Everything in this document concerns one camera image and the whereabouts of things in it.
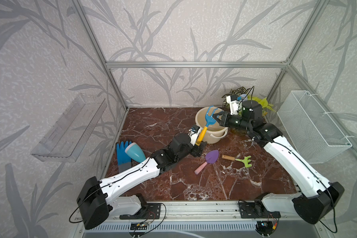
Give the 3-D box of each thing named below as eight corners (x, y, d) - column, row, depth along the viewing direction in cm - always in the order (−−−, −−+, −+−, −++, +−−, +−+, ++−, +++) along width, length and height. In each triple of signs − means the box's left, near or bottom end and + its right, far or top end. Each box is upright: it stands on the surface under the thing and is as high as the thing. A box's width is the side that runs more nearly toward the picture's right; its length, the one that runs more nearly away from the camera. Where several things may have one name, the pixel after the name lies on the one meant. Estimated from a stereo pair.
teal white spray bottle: (127, 155, 96) (123, 148, 90) (137, 147, 100) (133, 140, 93) (138, 165, 91) (134, 160, 85) (147, 157, 95) (144, 151, 89)
